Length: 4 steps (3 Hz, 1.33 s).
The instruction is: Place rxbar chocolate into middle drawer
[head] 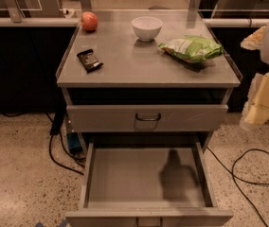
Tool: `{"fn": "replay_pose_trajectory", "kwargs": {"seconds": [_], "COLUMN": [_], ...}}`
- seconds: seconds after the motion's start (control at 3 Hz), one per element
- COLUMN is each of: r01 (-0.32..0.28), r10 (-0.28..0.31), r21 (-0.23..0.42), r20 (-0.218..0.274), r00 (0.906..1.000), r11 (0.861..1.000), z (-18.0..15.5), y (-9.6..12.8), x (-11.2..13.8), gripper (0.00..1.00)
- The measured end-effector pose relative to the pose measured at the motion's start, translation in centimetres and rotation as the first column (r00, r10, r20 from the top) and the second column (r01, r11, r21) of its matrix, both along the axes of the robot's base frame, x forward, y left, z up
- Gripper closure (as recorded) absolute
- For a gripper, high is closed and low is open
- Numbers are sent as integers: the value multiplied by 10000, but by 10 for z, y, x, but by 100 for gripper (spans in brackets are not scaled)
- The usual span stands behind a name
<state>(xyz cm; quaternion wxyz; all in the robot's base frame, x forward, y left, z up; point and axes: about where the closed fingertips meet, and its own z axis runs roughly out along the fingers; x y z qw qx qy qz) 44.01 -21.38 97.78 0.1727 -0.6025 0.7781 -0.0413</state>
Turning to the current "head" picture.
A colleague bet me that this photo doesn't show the red apple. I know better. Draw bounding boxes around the red apple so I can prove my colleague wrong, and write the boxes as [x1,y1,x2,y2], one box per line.
[81,11,99,32]

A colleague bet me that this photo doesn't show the black floor cable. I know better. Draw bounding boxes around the black floor cable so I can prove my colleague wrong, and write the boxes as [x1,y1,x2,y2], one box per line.
[206,147,269,227]
[1,111,85,176]

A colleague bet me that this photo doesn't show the black floor cable right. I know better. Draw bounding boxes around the black floor cable right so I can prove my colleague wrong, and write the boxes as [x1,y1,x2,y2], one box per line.
[206,147,269,227]

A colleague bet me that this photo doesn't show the black rxbar chocolate bar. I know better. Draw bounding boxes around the black rxbar chocolate bar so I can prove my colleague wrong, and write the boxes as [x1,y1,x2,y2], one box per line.
[77,49,103,73]

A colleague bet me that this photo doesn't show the black floor cable left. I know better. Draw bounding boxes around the black floor cable left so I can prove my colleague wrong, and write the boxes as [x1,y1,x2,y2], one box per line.
[1,111,85,176]

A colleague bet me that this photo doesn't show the grey metal drawer cabinet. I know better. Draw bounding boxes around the grey metal drawer cabinet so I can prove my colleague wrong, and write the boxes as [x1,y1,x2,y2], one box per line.
[55,9,243,227]

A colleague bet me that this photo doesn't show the closed top grey drawer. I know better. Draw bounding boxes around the closed top grey drawer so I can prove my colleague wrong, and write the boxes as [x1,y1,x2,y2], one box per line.
[67,105,227,132]

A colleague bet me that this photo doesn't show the green chip bag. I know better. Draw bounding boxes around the green chip bag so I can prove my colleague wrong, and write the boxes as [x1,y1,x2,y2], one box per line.
[158,35,224,63]

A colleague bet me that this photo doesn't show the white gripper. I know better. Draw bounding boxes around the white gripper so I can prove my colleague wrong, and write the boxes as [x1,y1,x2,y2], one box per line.
[240,23,269,131]

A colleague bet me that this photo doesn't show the white horizontal rail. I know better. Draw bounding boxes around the white horizontal rail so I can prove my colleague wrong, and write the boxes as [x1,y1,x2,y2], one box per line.
[0,18,269,27]

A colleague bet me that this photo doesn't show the open middle grey drawer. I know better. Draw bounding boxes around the open middle grey drawer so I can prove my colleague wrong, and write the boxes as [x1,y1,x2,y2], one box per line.
[66,142,233,227]

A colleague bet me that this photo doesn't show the white ceramic bowl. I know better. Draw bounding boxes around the white ceramic bowl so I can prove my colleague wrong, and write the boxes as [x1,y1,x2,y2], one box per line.
[132,16,163,42]

